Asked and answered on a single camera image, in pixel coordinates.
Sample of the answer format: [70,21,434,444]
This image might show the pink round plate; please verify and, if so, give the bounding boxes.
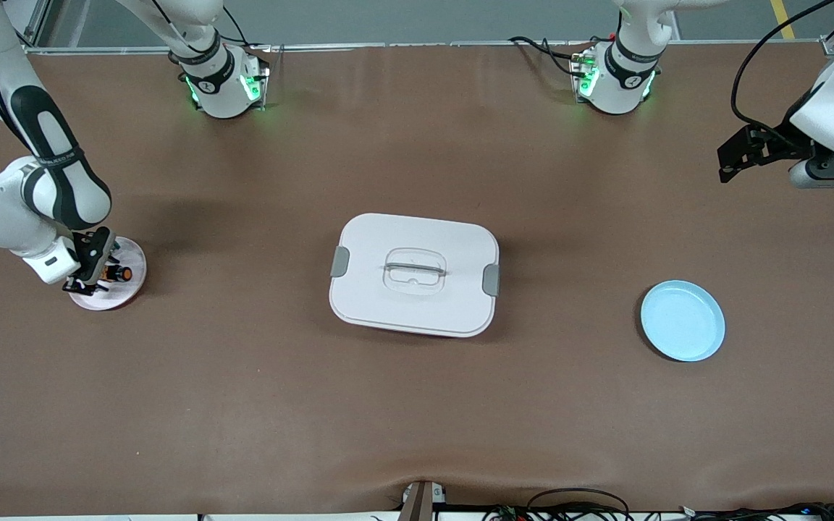
[68,237,148,312]

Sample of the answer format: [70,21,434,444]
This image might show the light blue round plate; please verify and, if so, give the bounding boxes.
[640,280,726,363]

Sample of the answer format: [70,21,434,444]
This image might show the white lidded storage box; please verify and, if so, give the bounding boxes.
[328,212,501,339]

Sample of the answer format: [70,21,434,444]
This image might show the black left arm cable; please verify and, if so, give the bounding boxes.
[730,0,834,145]

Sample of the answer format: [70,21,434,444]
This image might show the black left base cable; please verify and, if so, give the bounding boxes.
[507,35,610,77]

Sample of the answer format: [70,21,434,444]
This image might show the black base cable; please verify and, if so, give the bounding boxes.
[196,0,267,51]
[507,35,610,77]

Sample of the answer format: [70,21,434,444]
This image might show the black right base cable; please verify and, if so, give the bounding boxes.
[196,0,267,51]

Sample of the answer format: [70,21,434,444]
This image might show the metal table edge rail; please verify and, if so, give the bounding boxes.
[22,40,823,56]

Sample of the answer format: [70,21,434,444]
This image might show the black cable bundle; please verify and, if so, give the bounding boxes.
[678,502,834,521]

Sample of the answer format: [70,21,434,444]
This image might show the black looped cable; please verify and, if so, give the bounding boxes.
[526,488,632,521]

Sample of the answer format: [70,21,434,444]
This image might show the brown metal clamp bracket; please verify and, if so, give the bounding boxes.
[399,480,448,521]

